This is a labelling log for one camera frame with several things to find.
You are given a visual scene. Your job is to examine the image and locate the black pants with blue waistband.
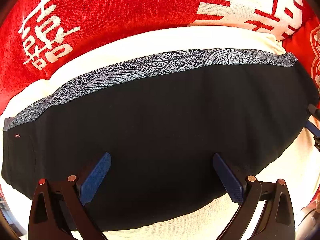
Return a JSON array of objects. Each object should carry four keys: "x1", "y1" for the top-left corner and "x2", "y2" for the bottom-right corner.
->
[{"x1": 2, "y1": 49, "x2": 319, "y2": 231}]

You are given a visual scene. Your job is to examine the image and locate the cream seat cushion cover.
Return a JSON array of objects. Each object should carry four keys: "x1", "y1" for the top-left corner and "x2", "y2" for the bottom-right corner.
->
[{"x1": 1, "y1": 27, "x2": 319, "y2": 239}]

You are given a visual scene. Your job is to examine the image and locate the red embroidered pillow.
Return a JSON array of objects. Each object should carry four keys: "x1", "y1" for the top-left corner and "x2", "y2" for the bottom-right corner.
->
[{"x1": 282, "y1": 17, "x2": 320, "y2": 93}]

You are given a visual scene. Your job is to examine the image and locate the red sofa cover white characters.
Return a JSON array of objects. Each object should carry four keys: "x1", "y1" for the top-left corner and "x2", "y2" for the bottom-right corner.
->
[{"x1": 1, "y1": 0, "x2": 319, "y2": 110}]

